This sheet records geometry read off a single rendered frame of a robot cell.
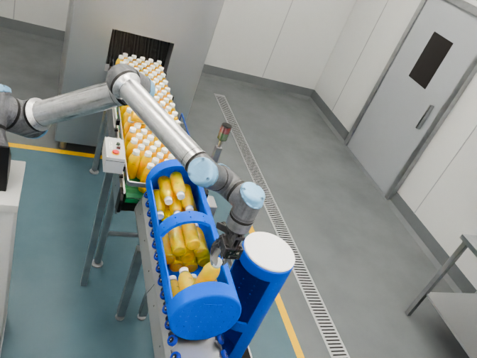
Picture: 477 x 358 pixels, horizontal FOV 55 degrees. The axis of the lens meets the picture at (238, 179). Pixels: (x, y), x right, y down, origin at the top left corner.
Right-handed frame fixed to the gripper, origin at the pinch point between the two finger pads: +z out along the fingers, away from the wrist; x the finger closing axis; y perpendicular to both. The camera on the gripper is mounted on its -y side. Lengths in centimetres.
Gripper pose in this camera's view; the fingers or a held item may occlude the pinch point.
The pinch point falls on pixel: (217, 261)
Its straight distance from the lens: 176.7
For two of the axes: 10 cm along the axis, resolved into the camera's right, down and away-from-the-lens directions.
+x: 9.0, 1.3, 4.1
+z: -3.5, 7.8, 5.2
